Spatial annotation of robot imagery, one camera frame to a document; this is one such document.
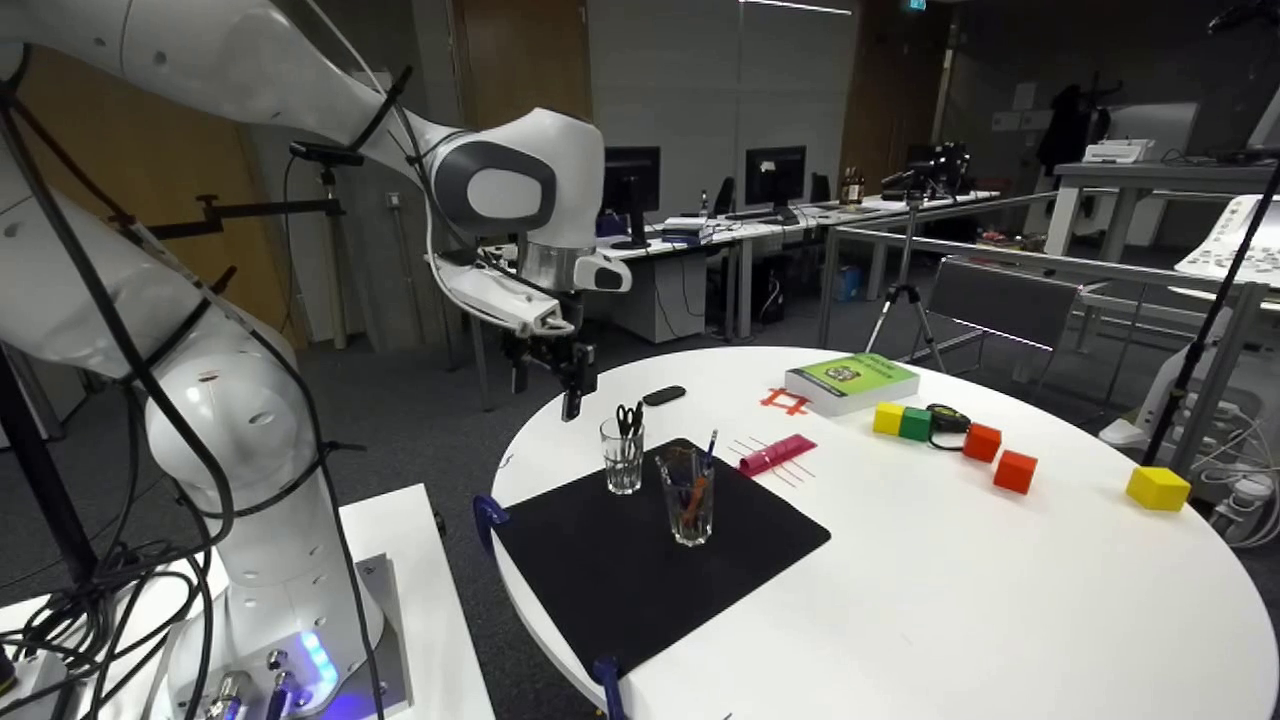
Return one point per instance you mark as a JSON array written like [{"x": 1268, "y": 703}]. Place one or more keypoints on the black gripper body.
[{"x": 553, "y": 340}]

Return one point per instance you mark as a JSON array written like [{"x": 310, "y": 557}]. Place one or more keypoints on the silver scissors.
[{"x": 628, "y": 421}]

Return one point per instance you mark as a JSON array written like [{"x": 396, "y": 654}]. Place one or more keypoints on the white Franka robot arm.
[{"x": 201, "y": 403}]

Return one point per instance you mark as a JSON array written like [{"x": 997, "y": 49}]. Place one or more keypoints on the clear glass cup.
[
  {"x": 691, "y": 521},
  {"x": 623, "y": 468}
]

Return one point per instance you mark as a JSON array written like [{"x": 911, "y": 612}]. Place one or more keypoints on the black remote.
[{"x": 660, "y": 395}]

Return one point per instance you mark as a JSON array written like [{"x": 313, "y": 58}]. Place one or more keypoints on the black pen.
[{"x": 660, "y": 468}]

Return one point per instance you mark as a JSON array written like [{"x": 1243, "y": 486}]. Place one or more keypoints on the blue pen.
[{"x": 708, "y": 445}]

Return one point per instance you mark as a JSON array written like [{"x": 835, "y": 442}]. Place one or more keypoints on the blue clamp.
[
  {"x": 490, "y": 514},
  {"x": 611, "y": 685}
]

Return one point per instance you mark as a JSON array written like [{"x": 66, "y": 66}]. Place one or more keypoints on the white office desk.
[{"x": 692, "y": 241}]

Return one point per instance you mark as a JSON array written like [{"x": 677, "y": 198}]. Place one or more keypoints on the black computer monitor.
[
  {"x": 775, "y": 175},
  {"x": 628, "y": 176}
]

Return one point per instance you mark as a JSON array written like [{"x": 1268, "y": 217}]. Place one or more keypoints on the black mat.
[{"x": 624, "y": 575}]

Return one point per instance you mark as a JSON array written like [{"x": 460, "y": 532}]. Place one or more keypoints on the orange plastic clip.
[{"x": 786, "y": 398}]

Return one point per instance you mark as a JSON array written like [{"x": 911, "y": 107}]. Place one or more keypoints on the red ruler strip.
[{"x": 776, "y": 455}]

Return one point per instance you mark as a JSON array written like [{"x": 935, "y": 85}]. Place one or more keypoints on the white robot mounting platform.
[{"x": 414, "y": 575}]

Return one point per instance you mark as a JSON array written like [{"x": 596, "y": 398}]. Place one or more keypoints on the grey metal railing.
[{"x": 828, "y": 287}]

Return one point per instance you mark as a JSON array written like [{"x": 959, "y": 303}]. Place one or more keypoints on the green book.
[{"x": 854, "y": 377}]

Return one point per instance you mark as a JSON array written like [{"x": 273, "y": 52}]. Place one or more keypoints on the yellow cube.
[
  {"x": 1157, "y": 490},
  {"x": 888, "y": 417}
]

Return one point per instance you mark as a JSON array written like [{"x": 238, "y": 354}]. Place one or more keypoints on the green cube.
[{"x": 917, "y": 427}]

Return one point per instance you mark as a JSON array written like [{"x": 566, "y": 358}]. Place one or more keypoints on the small black object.
[{"x": 951, "y": 417}]

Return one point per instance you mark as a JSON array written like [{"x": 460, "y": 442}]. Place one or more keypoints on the orange cube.
[{"x": 981, "y": 442}]

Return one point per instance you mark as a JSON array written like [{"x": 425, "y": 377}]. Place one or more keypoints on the grey chair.
[{"x": 1000, "y": 307}]

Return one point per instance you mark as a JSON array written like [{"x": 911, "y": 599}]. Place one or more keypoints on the red cube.
[{"x": 1013, "y": 468}]

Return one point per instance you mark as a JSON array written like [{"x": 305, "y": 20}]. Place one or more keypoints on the white high table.
[{"x": 1146, "y": 175}]

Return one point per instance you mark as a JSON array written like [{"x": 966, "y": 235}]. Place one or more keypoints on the black slanted pole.
[{"x": 1211, "y": 323}]

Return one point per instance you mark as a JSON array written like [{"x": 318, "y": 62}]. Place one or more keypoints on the white wheeled machine cart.
[{"x": 1235, "y": 241}]

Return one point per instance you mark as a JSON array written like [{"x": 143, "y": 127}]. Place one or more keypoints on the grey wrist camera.
[{"x": 502, "y": 299}]

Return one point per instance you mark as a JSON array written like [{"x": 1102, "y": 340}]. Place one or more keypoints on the black camera stand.
[{"x": 334, "y": 241}]

